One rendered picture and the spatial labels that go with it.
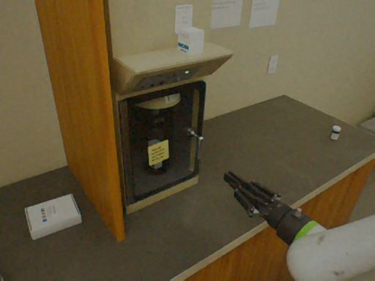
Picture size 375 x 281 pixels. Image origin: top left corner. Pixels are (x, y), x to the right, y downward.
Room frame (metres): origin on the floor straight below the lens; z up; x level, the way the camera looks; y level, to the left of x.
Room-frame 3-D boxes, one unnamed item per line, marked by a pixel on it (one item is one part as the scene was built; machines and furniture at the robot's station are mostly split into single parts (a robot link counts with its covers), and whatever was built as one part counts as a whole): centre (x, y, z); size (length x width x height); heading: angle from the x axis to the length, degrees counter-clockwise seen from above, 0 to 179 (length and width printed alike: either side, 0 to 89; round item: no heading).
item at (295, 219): (0.57, -0.30, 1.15); 0.09 x 0.06 x 0.12; 127
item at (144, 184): (0.87, 0.06, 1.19); 0.30 x 0.01 x 0.40; 127
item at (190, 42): (0.85, 0.00, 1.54); 0.05 x 0.05 x 0.06; 39
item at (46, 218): (0.74, 0.44, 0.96); 0.16 x 0.12 x 0.04; 122
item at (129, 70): (0.83, 0.03, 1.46); 0.32 x 0.11 x 0.10; 127
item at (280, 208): (0.63, -0.25, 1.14); 0.09 x 0.08 x 0.07; 37
